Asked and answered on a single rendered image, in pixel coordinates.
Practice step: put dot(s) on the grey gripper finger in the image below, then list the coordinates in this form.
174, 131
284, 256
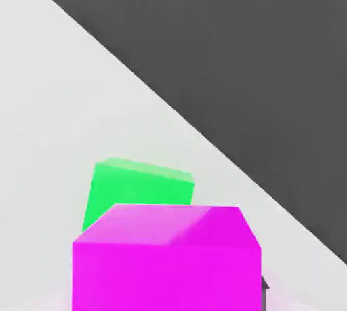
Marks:
264, 293

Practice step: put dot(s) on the small magenta cube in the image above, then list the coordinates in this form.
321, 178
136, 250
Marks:
165, 270

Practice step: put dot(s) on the small green cube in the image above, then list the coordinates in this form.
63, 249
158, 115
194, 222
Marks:
138, 186

